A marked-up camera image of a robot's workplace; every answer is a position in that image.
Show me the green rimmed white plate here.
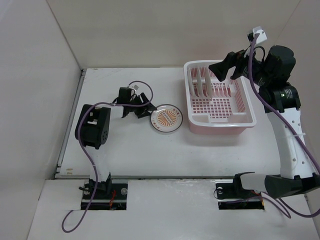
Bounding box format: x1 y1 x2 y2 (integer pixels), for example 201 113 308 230
190 68 198 97

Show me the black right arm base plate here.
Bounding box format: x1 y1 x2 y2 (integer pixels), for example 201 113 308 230
214 181 265 210

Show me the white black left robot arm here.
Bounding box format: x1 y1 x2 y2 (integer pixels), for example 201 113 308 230
74 86 157 199

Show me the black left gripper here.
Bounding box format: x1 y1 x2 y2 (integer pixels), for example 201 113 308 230
127 93 156 118

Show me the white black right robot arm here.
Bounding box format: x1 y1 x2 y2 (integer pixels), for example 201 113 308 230
208 45 320 199

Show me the orange sunburst plate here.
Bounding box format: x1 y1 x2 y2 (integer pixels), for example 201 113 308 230
149 104 184 134
196 68 203 98

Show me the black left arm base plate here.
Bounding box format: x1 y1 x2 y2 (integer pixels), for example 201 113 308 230
78 183 128 211

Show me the white pink dish rack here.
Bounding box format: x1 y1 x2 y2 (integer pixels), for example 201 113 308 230
183 60 257 135

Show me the black rimmed flower plate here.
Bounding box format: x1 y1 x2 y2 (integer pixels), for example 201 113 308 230
204 67 213 99

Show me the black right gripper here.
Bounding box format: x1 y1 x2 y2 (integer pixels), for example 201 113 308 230
208 43 272 88

